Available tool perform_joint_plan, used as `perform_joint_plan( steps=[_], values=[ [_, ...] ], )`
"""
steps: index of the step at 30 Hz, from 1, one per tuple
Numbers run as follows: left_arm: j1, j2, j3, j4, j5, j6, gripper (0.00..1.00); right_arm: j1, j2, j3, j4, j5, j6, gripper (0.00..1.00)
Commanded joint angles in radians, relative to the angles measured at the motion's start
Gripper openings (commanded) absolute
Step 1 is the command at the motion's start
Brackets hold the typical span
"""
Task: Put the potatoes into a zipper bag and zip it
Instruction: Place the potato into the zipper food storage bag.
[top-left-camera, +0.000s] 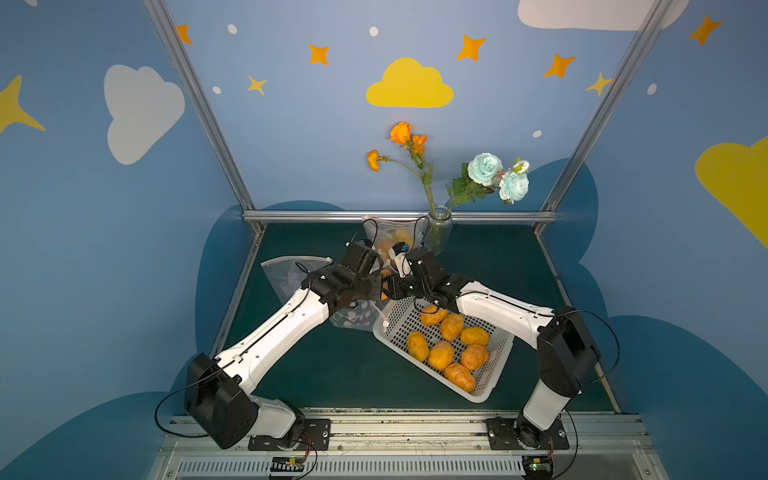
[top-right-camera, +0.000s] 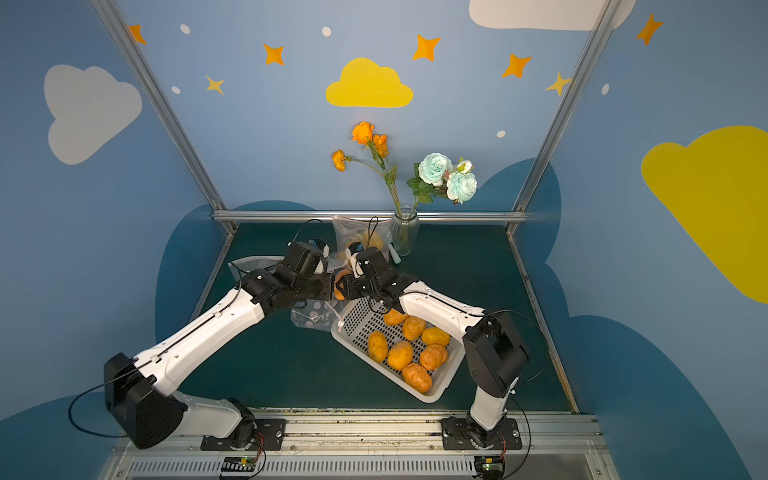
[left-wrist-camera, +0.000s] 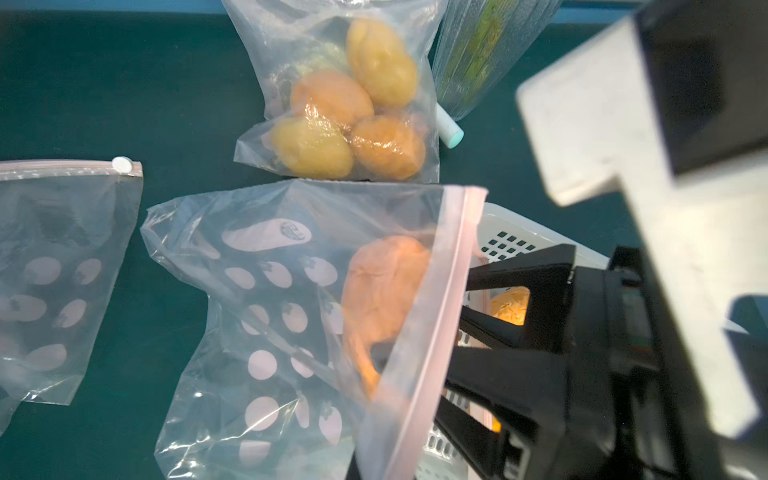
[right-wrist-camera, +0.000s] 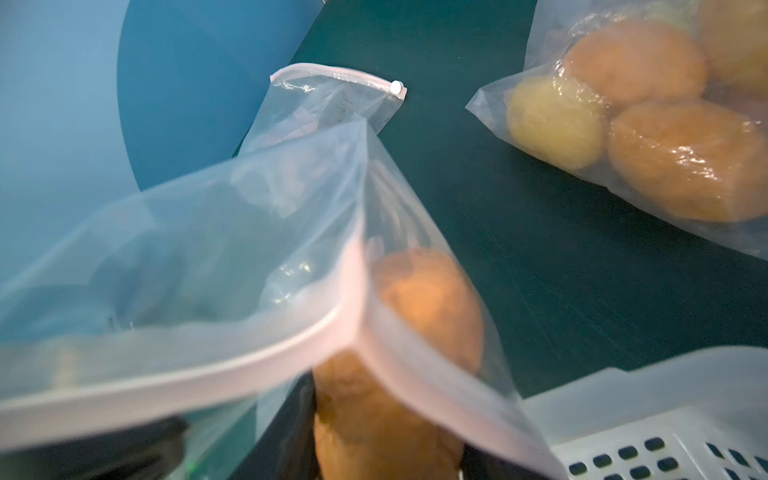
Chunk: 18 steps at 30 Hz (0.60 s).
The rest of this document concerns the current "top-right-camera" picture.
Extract yellow green potato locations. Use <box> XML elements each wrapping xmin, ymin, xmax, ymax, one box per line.
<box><xmin>364</xmin><ymin>233</ymin><xmax>386</xmax><ymax>251</ymax></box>

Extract orange potato basket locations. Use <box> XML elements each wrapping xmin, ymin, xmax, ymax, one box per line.
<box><xmin>334</xmin><ymin>269</ymin><xmax>352</xmax><ymax>301</ymax></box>

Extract spare clear zipper bag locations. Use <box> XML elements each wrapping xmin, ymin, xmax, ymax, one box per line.
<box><xmin>290</xmin><ymin>250</ymin><xmax>348</xmax><ymax>332</ymax></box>

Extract clear zipper bag pink zipper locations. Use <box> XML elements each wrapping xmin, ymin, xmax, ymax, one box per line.
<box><xmin>332</xmin><ymin>216</ymin><xmax>391</xmax><ymax>267</ymax></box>

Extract orange potato edge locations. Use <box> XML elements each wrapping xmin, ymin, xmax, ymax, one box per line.
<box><xmin>367</xmin><ymin>331</ymin><xmax>389</xmax><ymax>363</ymax></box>

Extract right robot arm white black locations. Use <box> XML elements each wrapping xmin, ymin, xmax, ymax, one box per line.
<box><xmin>335</xmin><ymin>248</ymin><xmax>530</xmax><ymax>433</ymax></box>

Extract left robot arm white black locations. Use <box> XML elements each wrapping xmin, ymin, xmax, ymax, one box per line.
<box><xmin>104</xmin><ymin>240</ymin><xmax>333</xmax><ymax>449</ymax></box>

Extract light blue toy trowel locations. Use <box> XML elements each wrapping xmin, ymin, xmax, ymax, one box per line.
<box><xmin>388</xmin><ymin>243</ymin><xmax>402</xmax><ymax>265</ymax></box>

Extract ribbed glass vase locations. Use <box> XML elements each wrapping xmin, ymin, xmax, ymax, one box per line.
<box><xmin>390</xmin><ymin>205</ymin><xmax>420</xmax><ymax>257</ymax></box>

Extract white perforated plastic basket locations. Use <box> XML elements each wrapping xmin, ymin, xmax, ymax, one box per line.
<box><xmin>331</xmin><ymin>300</ymin><xmax>465</xmax><ymax>403</ymax></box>

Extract wrinkled orange potato right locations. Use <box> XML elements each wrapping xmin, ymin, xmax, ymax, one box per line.
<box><xmin>419</xmin><ymin>344</ymin><xmax>449</xmax><ymax>371</ymax></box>

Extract wrinkled orange potato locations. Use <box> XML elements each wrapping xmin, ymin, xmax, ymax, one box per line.
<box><xmin>402</xmin><ymin>363</ymin><xmax>433</xmax><ymax>394</ymax></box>
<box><xmin>419</xmin><ymin>344</ymin><xmax>449</xmax><ymax>371</ymax></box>

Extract wrinkled orange potato bottom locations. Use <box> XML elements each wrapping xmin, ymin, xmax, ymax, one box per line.
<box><xmin>402</xmin><ymin>363</ymin><xmax>433</xmax><ymax>394</ymax></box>

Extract mint artificial rose stem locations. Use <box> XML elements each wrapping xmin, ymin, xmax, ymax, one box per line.
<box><xmin>406</xmin><ymin>153</ymin><xmax>479</xmax><ymax>209</ymax></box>

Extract orange artificial flower stem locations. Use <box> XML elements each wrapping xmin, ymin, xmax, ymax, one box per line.
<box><xmin>331</xmin><ymin>121</ymin><xmax>402</xmax><ymax>215</ymax></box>

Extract left controller board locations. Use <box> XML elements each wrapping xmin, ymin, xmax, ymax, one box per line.
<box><xmin>218</xmin><ymin>456</ymin><xmax>257</xmax><ymax>478</ymax></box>

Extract controller board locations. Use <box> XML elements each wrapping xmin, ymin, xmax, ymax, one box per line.
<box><xmin>218</xmin><ymin>456</ymin><xmax>257</xmax><ymax>478</ymax></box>
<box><xmin>473</xmin><ymin>456</ymin><xmax>505</xmax><ymax>480</ymax></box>

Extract right controller board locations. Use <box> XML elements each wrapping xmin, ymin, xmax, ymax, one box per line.
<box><xmin>473</xmin><ymin>456</ymin><xmax>505</xmax><ymax>480</ymax></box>

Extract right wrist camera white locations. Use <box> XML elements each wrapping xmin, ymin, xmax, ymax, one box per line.
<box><xmin>344</xmin><ymin>241</ymin><xmax>365</xmax><ymax>278</ymax></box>

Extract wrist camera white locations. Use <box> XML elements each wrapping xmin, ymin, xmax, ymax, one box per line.
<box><xmin>344</xmin><ymin>241</ymin><xmax>365</xmax><ymax>278</ymax></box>
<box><xmin>308</xmin><ymin>239</ymin><xmax>330</xmax><ymax>258</ymax></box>

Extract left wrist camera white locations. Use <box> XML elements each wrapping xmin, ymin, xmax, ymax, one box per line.
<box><xmin>308</xmin><ymin>239</ymin><xmax>330</xmax><ymax>258</ymax></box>

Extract aluminium back frame rail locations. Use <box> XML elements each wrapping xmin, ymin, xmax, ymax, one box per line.
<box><xmin>212</xmin><ymin>210</ymin><xmax>527</xmax><ymax>224</ymax></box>

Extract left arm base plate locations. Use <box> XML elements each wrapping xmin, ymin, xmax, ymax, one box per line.
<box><xmin>200</xmin><ymin>418</ymin><xmax>287</xmax><ymax>452</ymax></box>

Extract left aluminium frame post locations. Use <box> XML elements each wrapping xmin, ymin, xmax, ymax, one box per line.
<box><xmin>91</xmin><ymin>0</ymin><xmax>227</xmax><ymax>211</ymax></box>

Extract aluminium frame post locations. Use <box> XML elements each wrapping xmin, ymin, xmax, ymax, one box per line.
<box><xmin>91</xmin><ymin>0</ymin><xmax>227</xmax><ymax>211</ymax></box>
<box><xmin>506</xmin><ymin>0</ymin><xmax>624</xmax><ymax>240</ymax></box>

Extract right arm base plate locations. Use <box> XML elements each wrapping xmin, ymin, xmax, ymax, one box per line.
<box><xmin>440</xmin><ymin>416</ymin><xmax>523</xmax><ymax>451</ymax></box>

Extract front aluminium rail bed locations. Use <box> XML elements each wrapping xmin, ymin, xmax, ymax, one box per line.
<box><xmin>99</xmin><ymin>409</ymin><xmax>619</xmax><ymax>479</ymax></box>

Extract right aluminium frame post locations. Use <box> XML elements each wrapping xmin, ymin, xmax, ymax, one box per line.
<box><xmin>506</xmin><ymin>0</ymin><xmax>624</xmax><ymax>240</ymax></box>

